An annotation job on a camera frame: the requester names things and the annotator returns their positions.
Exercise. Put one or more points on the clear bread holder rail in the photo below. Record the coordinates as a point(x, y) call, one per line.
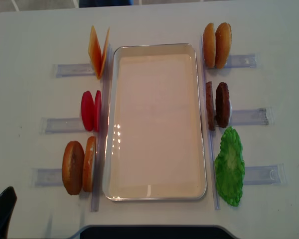
point(243, 60)

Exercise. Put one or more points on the brown bun top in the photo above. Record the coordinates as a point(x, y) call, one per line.
point(72, 167)

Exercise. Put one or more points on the clear bun holder rail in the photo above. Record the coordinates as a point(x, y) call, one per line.
point(42, 177)

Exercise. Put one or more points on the long clear left strip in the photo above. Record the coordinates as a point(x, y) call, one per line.
point(102, 134)

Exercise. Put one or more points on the right red tomato slice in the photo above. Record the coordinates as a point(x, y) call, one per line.
point(97, 110)

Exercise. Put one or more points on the clear cheese holder rail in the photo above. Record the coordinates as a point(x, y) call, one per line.
point(72, 70)

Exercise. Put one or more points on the red tomato slice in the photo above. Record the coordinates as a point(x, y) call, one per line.
point(87, 106)
point(97, 110)

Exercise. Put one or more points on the orange cheese slice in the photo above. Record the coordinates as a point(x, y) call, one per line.
point(104, 54)
point(94, 52)

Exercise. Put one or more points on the thin brown meat patty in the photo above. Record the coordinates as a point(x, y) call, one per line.
point(210, 106)

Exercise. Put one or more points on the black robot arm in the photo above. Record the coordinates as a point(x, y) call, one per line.
point(8, 200)

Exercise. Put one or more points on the clear tomato holder rail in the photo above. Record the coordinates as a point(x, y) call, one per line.
point(58, 125)

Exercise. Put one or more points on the left red tomato slice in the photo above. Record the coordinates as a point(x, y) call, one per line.
point(87, 106)

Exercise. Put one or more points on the right orange cheese slice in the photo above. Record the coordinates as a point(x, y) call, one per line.
point(104, 54)

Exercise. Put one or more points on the green lettuce leaf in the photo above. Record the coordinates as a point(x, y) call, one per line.
point(230, 168)

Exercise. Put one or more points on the long clear right strip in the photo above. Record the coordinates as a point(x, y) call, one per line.
point(209, 136)

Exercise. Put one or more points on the clear patty holder rail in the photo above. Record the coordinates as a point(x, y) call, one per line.
point(260, 116)

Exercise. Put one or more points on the left orange cheese slice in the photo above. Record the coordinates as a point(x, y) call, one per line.
point(94, 52)

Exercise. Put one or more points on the left golden bread slice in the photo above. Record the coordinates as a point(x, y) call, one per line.
point(209, 45)

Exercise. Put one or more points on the long clear strip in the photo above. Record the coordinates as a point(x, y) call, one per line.
point(102, 134)
point(209, 136)

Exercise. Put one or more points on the black device at table edge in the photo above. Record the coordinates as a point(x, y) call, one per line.
point(154, 232)

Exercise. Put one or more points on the clear lettuce holder rail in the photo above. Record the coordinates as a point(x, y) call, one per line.
point(265, 175)

